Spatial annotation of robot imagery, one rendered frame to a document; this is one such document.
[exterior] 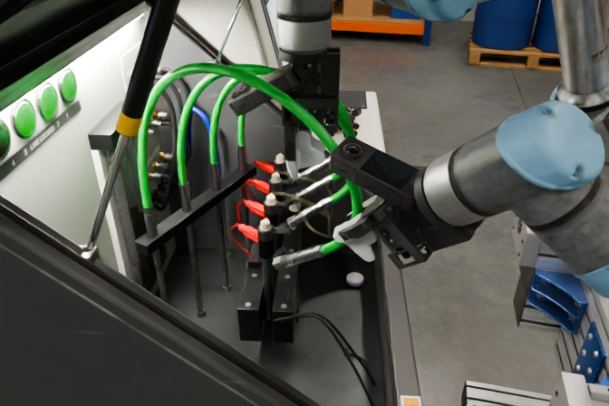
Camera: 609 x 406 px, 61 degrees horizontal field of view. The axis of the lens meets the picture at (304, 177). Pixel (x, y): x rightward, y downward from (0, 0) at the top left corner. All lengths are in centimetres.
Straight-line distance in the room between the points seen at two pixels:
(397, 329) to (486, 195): 52
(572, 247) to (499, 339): 187
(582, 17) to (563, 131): 63
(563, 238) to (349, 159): 23
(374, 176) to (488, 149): 15
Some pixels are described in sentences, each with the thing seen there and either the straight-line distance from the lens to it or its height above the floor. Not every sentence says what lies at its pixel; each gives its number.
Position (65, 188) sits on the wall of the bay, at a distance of 84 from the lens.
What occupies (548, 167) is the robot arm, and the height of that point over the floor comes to 145.
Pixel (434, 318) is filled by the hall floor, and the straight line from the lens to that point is 237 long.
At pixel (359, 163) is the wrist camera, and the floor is 136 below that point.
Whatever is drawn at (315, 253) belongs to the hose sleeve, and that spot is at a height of 118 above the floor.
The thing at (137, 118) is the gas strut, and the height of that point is 147.
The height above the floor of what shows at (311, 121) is 138.
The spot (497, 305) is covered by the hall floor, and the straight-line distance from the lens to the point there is 250.
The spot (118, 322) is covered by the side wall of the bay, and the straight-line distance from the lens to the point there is 57.
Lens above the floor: 164
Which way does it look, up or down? 30 degrees down
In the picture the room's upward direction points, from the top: straight up
